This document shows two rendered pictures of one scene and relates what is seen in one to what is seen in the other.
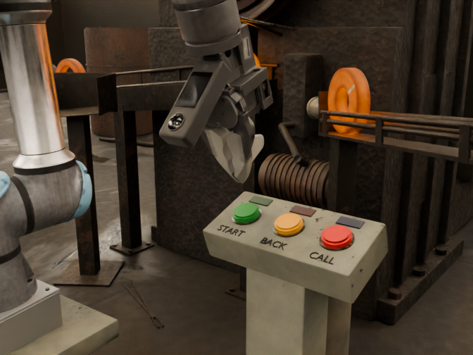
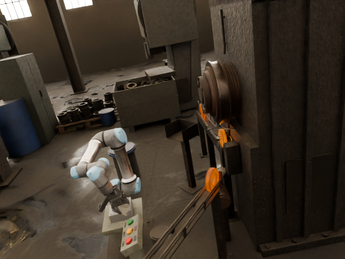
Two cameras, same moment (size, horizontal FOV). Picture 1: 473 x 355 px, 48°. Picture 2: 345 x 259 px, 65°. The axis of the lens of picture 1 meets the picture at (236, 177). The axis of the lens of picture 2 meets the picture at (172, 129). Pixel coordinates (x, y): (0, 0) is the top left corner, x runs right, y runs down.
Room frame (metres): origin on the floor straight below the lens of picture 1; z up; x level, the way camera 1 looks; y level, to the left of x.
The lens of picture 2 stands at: (0.18, -1.25, 1.70)
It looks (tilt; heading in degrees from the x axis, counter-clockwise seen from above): 23 degrees down; 50
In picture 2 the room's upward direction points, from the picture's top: 11 degrees counter-clockwise
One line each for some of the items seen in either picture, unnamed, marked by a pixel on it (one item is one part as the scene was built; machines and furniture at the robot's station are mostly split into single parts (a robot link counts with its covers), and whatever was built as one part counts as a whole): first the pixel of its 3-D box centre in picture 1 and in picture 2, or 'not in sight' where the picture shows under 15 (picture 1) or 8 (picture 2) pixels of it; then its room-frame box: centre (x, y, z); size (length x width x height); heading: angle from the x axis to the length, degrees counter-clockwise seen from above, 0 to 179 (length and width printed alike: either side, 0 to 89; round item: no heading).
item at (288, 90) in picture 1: (303, 95); (232, 158); (1.56, -0.20, 0.68); 0.11 x 0.08 x 0.24; 141
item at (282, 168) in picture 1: (298, 249); (221, 215); (1.38, -0.18, 0.27); 0.22 x 0.13 x 0.53; 51
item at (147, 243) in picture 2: not in sight; (128, 229); (0.92, 0.46, 0.13); 0.40 x 0.40 x 0.26; 55
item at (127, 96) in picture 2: not in sight; (147, 99); (2.88, 2.57, 0.39); 1.03 x 0.83 x 0.79; 145
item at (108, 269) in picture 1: (77, 179); (186, 156); (1.79, 0.56, 0.36); 0.26 x 0.20 x 0.72; 86
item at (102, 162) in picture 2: not in sight; (98, 167); (0.72, 0.14, 0.95); 0.11 x 0.11 x 0.08; 46
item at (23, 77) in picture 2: not in sight; (29, 100); (1.38, 3.97, 0.75); 0.70 x 0.48 x 1.50; 51
